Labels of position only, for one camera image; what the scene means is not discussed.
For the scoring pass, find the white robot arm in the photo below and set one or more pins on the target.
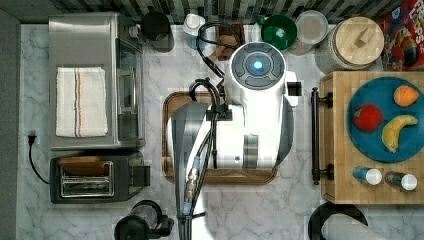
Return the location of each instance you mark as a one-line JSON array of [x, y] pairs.
[[244, 122]]

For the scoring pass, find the wooden drawer box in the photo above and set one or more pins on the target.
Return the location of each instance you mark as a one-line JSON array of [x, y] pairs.
[[336, 147]]

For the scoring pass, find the wooden serving tray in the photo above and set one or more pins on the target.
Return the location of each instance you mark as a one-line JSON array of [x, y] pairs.
[[213, 176]]

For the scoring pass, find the brown utensil holder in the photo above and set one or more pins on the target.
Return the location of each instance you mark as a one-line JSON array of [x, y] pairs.
[[224, 35]]

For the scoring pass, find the white capped blue bottle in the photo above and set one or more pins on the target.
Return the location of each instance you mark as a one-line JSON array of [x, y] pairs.
[[191, 25]]

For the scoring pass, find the black two-slot toaster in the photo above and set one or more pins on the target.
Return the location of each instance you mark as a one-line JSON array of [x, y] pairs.
[[127, 176]]

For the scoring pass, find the black cylindrical cup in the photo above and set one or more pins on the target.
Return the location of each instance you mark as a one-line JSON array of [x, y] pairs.
[[156, 31]]

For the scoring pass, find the green bowl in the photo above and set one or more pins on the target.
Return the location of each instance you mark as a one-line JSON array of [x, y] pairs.
[[278, 30]]

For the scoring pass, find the glass french press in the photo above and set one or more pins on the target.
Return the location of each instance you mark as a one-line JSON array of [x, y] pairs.
[[145, 221]]

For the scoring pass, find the white striped dish towel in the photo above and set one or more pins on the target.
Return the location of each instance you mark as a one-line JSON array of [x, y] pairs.
[[81, 102]]

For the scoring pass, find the clear lidded container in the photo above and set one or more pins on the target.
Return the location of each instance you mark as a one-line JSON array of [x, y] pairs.
[[312, 27]]

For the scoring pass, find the stainless toaster oven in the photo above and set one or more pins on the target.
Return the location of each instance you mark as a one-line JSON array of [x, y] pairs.
[[108, 40]]

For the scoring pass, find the brown toast slice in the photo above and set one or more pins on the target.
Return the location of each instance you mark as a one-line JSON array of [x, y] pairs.
[[84, 166]]

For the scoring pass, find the black paper towel holder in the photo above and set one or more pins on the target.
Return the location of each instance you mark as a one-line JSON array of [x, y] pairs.
[[325, 211]]

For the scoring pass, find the red apple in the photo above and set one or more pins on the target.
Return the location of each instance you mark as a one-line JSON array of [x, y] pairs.
[[368, 117]]

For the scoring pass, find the jar with wooden lid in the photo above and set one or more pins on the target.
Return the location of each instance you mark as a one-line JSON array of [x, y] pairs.
[[353, 44]]

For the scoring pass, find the white paper towel roll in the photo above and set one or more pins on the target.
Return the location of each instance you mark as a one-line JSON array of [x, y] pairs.
[[344, 227]]

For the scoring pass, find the blue salt shaker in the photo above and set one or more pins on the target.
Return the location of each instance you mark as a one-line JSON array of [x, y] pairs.
[[368, 175]]

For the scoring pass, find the blue plate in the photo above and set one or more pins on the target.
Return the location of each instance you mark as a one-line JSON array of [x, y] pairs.
[[380, 92]]

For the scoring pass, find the yellow banana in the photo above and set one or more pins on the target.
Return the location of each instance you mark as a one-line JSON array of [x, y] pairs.
[[391, 131]]

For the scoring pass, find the orange fruit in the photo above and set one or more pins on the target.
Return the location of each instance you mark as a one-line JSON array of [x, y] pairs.
[[405, 96]]

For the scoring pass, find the dark pepper shaker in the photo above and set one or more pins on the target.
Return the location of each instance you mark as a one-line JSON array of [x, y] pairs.
[[407, 182]]

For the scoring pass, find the Froot Loops cereal box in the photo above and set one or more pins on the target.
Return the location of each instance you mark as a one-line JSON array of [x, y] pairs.
[[403, 31]]

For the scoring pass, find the black drawer handle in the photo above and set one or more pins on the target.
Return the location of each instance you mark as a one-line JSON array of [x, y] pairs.
[[316, 101]]

